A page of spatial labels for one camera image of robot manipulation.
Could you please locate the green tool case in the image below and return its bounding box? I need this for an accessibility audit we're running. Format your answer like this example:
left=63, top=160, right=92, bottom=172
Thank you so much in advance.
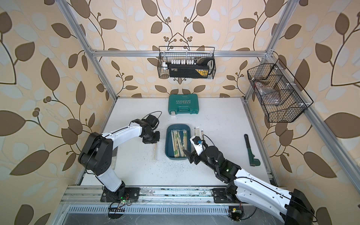
left=168, top=94, right=199, bottom=115

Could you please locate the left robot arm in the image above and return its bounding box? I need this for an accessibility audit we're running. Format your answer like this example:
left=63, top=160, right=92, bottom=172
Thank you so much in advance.
left=78, top=114, right=160, bottom=199

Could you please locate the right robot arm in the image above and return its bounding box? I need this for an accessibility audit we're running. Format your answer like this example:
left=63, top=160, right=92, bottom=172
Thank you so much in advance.
left=184, top=146, right=316, bottom=225

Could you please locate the plastic bag in basket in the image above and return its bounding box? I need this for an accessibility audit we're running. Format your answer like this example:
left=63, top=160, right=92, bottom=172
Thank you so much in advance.
left=254, top=80, right=281, bottom=105

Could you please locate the black wire basket right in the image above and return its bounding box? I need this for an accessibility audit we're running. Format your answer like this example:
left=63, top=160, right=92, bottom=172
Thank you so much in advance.
left=247, top=59, right=314, bottom=123

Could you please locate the black wire basket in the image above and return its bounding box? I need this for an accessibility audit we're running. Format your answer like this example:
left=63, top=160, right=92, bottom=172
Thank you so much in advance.
left=247, top=59, right=314, bottom=123
left=157, top=46, right=216, bottom=79

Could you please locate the wrapped chopsticks pair box right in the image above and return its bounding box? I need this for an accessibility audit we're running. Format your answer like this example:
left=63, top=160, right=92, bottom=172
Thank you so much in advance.
left=182, top=130, right=188, bottom=152

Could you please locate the green pipe wrench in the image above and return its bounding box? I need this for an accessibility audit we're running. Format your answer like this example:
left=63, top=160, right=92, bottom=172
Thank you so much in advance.
left=244, top=134, right=261, bottom=167

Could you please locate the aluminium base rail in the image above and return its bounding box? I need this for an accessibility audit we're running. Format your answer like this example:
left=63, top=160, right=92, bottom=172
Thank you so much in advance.
left=60, top=186, right=228, bottom=204

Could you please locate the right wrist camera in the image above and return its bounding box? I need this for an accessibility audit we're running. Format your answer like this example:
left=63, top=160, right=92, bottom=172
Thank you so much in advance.
left=190, top=136, right=204, bottom=156

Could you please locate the wrapped chopsticks pair box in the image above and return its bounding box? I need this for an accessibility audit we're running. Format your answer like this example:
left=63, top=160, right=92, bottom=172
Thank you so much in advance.
left=171, top=130, right=180, bottom=158
left=182, top=130, right=188, bottom=152

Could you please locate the wrapped chopsticks pair box left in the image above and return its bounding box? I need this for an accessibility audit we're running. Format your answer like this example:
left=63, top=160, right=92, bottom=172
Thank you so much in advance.
left=171, top=130, right=180, bottom=158

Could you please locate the black yellow box in basket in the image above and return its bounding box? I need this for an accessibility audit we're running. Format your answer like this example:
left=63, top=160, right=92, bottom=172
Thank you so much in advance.
left=165, top=59, right=216, bottom=79

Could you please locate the black wire basket back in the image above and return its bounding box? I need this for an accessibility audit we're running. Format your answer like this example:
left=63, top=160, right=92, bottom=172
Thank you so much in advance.
left=157, top=46, right=216, bottom=79

